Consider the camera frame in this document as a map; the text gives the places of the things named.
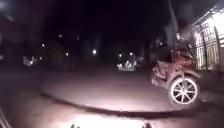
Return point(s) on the pale metal gate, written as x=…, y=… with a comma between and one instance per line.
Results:
x=208, y=43

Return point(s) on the red motorcycle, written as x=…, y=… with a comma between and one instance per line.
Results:
x=176, y=76

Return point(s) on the grey concrete road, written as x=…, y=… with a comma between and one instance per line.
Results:
x=100, y=93

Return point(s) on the vehicle with headlights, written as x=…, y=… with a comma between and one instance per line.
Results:
x=126, y=65

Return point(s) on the robot's own part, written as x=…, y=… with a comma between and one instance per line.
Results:
x=74, y=126
x=146, y=125

